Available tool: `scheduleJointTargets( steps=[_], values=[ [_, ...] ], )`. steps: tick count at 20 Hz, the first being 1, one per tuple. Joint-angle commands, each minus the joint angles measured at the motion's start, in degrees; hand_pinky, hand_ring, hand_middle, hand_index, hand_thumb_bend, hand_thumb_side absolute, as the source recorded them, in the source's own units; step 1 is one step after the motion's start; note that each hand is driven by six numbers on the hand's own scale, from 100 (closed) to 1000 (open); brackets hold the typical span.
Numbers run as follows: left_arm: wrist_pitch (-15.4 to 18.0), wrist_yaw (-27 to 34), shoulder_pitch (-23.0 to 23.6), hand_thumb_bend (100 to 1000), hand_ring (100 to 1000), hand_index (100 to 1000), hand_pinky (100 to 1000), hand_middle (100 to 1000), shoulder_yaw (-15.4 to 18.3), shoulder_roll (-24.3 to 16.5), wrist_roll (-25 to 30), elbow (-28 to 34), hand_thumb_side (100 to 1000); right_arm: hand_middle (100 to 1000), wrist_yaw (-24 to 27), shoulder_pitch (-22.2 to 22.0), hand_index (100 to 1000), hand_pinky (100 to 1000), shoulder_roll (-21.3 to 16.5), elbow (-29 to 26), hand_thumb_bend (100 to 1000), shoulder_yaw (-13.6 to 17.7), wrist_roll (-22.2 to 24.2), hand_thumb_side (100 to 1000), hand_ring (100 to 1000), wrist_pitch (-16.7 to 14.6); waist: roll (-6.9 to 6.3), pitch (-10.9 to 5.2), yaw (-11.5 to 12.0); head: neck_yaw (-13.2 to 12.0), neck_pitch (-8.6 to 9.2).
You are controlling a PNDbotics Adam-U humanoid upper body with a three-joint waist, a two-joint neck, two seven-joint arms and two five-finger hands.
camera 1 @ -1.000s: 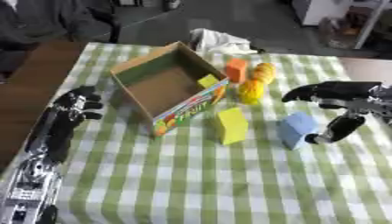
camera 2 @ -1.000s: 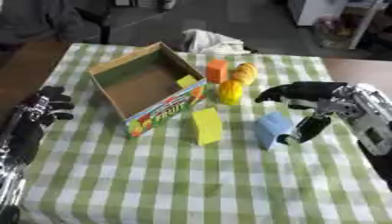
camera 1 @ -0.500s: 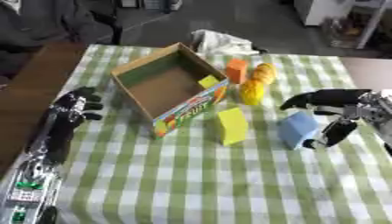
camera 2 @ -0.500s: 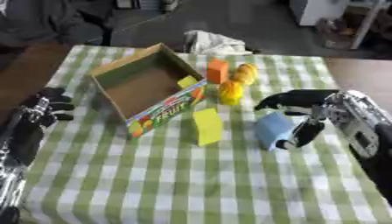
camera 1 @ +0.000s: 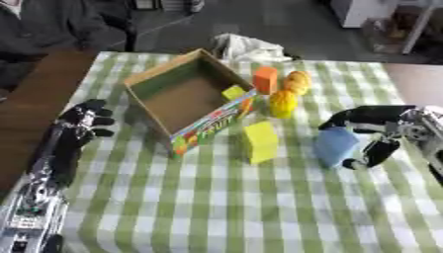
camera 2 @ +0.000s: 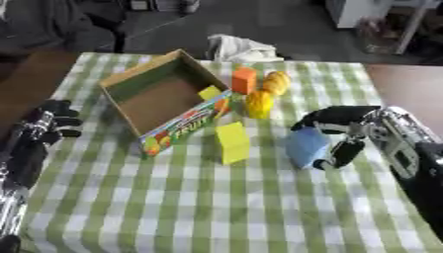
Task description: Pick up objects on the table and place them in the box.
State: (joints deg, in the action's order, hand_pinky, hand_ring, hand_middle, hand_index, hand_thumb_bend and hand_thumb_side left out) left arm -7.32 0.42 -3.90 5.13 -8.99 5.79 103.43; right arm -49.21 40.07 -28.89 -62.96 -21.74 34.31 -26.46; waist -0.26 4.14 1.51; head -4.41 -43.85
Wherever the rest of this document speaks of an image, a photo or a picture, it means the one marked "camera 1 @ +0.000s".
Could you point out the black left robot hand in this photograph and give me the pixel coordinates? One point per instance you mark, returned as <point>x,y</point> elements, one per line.
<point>74,131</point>

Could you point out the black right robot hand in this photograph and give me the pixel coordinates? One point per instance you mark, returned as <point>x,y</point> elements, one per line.
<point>369,120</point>

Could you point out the light blue block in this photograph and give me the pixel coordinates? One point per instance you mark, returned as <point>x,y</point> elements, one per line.
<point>334,146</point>

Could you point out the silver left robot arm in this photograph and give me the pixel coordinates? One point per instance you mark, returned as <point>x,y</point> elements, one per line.
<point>32,210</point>

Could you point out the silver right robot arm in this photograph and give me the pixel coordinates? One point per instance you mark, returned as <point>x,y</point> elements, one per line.
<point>426,131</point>

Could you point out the open tan cardboard box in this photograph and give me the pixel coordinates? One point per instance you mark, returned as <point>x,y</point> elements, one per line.
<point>187,99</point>

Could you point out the orange toy fruit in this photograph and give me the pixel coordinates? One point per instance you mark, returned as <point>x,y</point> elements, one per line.
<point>297,82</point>

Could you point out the yellow toy fruit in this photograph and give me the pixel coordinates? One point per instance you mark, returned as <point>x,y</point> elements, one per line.
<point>282,103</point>

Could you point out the white table leg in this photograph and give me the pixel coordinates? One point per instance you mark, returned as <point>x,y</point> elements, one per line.
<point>419,28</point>

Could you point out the person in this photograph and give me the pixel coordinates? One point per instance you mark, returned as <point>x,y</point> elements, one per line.
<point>46,29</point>

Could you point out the white cabinet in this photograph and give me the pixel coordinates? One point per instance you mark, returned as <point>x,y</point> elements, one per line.
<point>360,11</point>

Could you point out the large yellow-green block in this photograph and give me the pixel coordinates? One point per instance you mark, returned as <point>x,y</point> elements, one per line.
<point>260,142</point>

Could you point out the orange block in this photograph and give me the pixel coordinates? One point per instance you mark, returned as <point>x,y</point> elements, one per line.
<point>266,80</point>

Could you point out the small yellow-green block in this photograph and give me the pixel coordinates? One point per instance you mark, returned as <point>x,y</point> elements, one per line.
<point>233,93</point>

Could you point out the white crumpled plastic bag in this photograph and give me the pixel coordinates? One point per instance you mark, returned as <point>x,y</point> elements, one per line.
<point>248,49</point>

